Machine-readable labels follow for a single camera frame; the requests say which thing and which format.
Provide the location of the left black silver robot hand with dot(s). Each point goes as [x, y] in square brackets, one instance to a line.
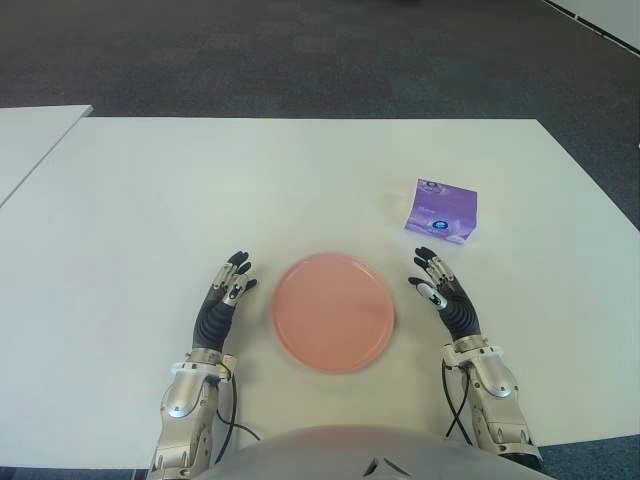
[212, 322]

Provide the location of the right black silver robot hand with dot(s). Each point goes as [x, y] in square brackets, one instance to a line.
[460, 315]

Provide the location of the purple tissue paper pack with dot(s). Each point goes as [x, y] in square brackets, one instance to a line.
[442, 207]

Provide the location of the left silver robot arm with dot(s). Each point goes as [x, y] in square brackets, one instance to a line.
[187, 400]

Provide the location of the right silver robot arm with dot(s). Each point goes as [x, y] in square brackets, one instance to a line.
[495, 390]

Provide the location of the pink round plate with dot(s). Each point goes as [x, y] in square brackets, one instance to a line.
[332, 312]

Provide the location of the grey robot torso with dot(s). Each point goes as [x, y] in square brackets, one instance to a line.
[325, 455]

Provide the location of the white side table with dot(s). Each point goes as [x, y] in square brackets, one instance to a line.
[30, 140]

